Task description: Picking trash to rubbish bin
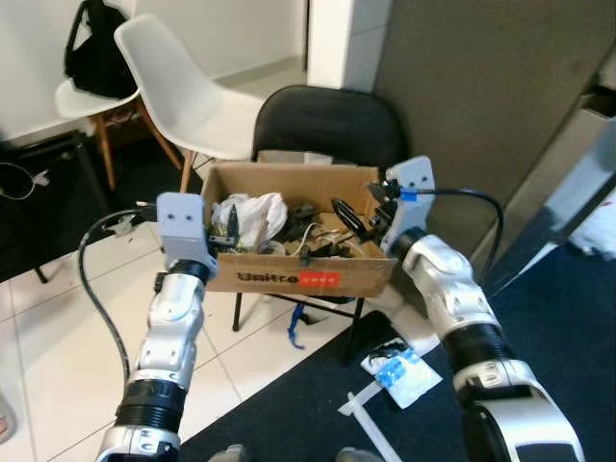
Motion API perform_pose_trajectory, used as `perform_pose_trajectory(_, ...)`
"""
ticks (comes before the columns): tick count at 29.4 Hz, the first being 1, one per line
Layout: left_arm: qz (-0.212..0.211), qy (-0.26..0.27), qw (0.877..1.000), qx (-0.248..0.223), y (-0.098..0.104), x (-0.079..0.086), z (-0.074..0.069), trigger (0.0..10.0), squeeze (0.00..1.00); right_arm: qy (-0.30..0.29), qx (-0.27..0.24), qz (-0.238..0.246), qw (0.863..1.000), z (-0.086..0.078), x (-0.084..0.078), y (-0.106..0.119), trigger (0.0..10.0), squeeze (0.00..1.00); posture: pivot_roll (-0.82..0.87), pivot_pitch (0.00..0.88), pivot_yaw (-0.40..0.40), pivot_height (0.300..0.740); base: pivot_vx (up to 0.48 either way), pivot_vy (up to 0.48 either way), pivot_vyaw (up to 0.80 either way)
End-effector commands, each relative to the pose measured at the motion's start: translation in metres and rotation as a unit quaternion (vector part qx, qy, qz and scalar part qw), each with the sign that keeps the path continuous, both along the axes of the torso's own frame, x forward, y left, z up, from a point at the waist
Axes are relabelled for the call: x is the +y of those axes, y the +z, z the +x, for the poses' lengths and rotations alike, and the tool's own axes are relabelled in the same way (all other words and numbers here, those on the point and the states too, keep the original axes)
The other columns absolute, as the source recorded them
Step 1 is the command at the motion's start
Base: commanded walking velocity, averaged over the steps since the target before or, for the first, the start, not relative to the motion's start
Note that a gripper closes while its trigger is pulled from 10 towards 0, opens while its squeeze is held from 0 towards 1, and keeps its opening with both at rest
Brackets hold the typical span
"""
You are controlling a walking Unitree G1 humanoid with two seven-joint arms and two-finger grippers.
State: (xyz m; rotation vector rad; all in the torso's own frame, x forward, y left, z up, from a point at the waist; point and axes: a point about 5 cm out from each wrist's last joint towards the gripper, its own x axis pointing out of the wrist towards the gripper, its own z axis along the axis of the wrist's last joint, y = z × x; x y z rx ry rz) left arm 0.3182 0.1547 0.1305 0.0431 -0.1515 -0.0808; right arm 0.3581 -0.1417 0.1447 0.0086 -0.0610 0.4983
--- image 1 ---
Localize black folding chair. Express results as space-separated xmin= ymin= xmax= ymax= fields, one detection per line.
xmin=231 ymin=85 xmax=407 ymax=365

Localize white plastic strip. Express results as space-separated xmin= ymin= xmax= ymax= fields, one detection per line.
xmin=338 ymin=389 xmax=401 ymax=462

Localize white shell chair wooden legs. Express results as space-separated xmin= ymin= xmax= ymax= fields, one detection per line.
xmin=114 ymin=13 xmax=267 ymax=195

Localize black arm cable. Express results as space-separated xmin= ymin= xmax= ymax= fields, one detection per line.
xmin=402 ymin=187 xmax=505 ymax=282
xmin=76 ymin=206 xmax=163 ymax=388

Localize grey robot right foot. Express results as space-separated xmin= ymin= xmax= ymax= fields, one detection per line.
xmin=335 ymin=447 xmax=386 ymax=462

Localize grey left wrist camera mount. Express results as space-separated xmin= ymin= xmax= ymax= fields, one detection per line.
xmin=156 ymin=192 xmax=220 ymax=281

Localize grey metal panel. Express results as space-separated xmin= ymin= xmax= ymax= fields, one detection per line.
xmin=476 ymin=101 xmax=616 ymax=295

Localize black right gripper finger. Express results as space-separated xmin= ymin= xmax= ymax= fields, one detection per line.
xmin=330 ymin=196 xmax=372 ymax=240

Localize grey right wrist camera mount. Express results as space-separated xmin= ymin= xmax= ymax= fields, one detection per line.
xmin=383 ymin=156 xmax=436 ymax=253

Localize black table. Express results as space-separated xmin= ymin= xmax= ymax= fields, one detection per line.
xmin=0 ymin=130 xmax=109 ymax=286

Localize brown cardboard box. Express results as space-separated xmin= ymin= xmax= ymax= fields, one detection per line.
xmin=199 ymin=161 xmax=398 ymax=298

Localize blue strap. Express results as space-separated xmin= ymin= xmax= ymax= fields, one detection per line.
xmin=286 ymin=300 xmax=311 ymax=350

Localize white plastic bag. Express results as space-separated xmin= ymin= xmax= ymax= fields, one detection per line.
xmin=214 ymin=192 xmax=289 ymax=249

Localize blue white plastic packet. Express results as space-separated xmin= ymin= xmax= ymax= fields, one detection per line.
xmin=360 ymin=346 xmax=445 ymax=411

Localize grey robot foot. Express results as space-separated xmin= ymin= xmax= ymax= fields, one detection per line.
xmin=206 ymin=444 xmax=248 ymax=462
xmin=335 ymin=447 xmax=386 ymax=462

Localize white cloth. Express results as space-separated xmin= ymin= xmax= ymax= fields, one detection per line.
xmin=576 ymin=188 xmax=616 ymax=259

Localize white charger cable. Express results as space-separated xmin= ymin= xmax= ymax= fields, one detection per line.
xmin=0 ymin=161 xmax=51 ymax=202

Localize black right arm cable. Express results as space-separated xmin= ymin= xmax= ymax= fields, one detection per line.
xmin=402 ymin=187 xmax=505 ymax=282

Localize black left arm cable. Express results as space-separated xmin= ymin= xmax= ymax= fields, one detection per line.
xmin=76 ymin=206 xmax=163 ymax=388

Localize black backpack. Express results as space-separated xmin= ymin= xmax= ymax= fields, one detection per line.
xmin=64 ymin=0 xmax=140 ymax=100

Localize white chair holding backpack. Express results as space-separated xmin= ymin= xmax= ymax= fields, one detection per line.
xmin=54 ymin=75 xmax=145 ymax=192

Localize person foot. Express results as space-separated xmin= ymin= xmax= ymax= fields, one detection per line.
xmin=0 ymin=390 xmax=18 ymax=446

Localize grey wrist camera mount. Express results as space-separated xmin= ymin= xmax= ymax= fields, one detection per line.
xmin=383 ymin=156 xmax=436 ymax=253
xmin=156 ymin=192 xmax=220 ymax=281

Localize grey robot left foot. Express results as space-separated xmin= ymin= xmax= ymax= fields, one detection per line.
xmin=206 ymin=444 xmax=248 ymax=462

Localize dark tangled trash pile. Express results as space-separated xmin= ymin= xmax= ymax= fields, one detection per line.
xmin=284 ymin=200 xmax=386 ymax=261

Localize dark blue carpet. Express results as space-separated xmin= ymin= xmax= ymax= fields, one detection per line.
xmin=178 ymin=231 xmax=616 ymax=462

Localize black flat object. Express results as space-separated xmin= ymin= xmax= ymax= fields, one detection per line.
xmin=345 ymin=311 xmax=410 ymax=365

